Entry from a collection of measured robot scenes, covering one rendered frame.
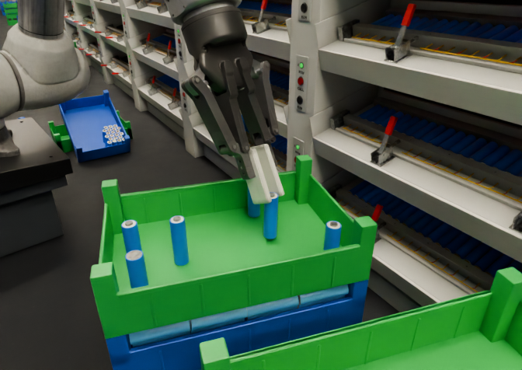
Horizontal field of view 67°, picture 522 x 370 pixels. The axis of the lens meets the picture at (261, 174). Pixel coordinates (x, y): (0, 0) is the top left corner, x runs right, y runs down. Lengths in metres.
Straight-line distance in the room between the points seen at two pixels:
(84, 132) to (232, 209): 1.23
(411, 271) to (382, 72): 0.38
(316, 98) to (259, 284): 0.52
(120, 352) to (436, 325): 0.32
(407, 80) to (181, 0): 0.39
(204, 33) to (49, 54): 0.72
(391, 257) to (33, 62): 0.95
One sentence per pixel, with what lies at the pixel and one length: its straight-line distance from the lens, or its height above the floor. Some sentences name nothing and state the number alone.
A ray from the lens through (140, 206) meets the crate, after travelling 0.58.
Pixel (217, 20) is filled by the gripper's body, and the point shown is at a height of 0.60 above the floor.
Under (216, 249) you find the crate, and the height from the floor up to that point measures 0.32.
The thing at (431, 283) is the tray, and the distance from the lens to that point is 0.82.
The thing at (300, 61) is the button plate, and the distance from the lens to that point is 0.89.
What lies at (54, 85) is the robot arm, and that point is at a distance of 1.18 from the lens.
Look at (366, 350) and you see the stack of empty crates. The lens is 0.40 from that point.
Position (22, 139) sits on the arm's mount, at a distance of 1.25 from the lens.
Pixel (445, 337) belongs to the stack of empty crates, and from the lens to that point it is 0.46.
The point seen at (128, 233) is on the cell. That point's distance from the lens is 0.48.
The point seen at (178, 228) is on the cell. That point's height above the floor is 0.38.
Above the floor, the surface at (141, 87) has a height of 0.13.
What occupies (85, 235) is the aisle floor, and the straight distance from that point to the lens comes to 1.21.
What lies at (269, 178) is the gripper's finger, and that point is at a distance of 0.51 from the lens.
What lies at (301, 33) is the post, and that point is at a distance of 0.88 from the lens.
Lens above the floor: 0.65
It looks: 27 degrees down
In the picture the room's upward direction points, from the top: straight up
